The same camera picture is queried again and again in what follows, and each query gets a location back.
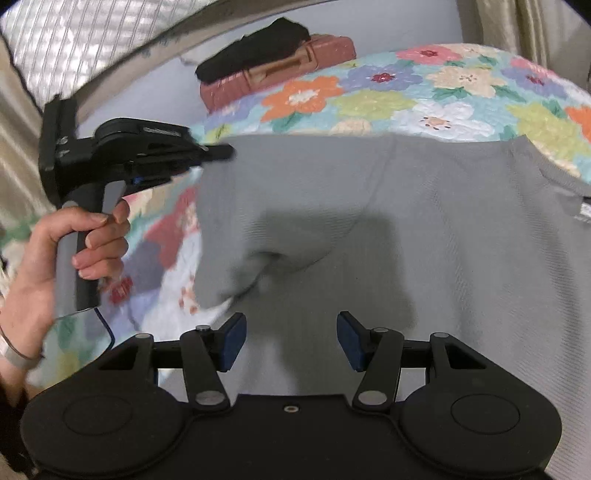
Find grey wristband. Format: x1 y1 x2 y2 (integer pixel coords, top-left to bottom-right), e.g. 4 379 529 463
0 325 44 370

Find floral quilted blanket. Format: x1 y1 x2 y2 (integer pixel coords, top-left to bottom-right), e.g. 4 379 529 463
0 43 591 393

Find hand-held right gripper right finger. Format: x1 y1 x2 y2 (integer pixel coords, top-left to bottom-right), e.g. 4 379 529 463
337 311 486 411

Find person's left hand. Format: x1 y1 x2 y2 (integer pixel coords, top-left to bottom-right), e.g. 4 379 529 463
0 202 131 365

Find beige satin curtain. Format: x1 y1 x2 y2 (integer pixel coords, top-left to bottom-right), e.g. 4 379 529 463
475 0 591 95
0 34 63 232

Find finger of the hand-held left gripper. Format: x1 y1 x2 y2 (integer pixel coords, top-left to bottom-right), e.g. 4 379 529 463
139 137 236 163
130 159 206 184

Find beige window frame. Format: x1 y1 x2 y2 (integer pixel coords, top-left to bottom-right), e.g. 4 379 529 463
76 0 305 121

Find pink suitcase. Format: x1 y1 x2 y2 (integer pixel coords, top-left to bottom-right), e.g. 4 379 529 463
199 34 358 114

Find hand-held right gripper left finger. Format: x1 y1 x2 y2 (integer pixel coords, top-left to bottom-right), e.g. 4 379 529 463
98 312 247 411

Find black folded clothes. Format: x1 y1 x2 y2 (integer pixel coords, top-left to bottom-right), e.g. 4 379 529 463
195 17 311 82

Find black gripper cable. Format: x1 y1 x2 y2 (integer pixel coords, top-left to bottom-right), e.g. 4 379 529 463
54 306 115 354

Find silver quilted window cover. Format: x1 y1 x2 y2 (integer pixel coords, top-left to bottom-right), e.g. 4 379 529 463
0 0 188 95

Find person's left forearm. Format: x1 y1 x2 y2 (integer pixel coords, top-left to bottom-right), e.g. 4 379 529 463
0 318 47 416

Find grey shirt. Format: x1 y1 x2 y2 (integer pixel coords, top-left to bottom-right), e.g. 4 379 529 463
191 131 591 462

